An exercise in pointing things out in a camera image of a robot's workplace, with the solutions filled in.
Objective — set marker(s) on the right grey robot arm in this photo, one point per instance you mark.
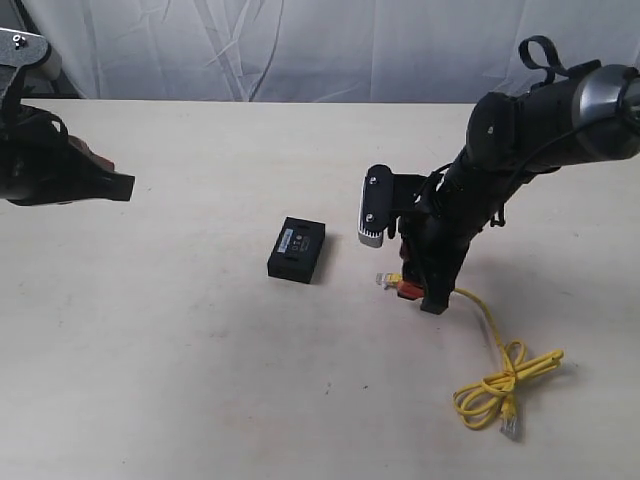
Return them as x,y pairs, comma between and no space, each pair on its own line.
509,142

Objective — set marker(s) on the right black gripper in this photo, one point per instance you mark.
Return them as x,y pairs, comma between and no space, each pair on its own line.
457,204

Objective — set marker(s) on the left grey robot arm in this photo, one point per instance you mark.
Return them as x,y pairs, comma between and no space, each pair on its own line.
11,93

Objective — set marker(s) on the small black box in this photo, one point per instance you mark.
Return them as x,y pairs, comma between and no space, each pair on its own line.
296,251

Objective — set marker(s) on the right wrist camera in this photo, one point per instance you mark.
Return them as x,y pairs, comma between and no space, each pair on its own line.
386,196

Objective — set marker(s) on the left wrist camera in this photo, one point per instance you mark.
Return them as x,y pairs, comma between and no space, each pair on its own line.
32,52

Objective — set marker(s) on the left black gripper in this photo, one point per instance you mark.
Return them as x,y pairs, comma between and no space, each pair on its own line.
42,164

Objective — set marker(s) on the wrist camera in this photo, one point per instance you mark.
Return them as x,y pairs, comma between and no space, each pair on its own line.
386,196
32,52

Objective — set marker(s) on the white backdrop curtain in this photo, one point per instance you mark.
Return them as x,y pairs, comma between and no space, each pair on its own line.
316,51

